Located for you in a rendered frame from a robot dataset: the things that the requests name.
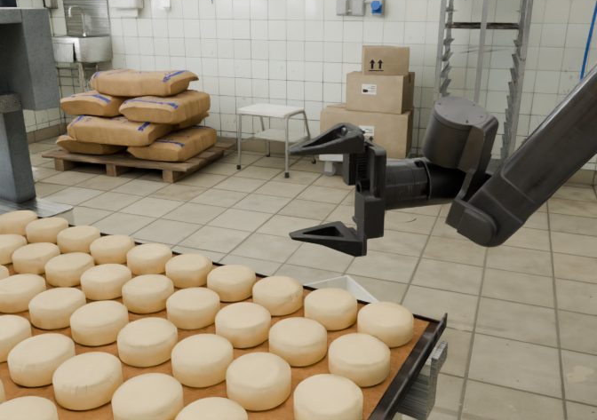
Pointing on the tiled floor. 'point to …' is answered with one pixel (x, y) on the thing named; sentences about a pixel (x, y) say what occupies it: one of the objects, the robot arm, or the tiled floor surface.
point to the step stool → (274, 129)
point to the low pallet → (173, 172)
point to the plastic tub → (345, 287)
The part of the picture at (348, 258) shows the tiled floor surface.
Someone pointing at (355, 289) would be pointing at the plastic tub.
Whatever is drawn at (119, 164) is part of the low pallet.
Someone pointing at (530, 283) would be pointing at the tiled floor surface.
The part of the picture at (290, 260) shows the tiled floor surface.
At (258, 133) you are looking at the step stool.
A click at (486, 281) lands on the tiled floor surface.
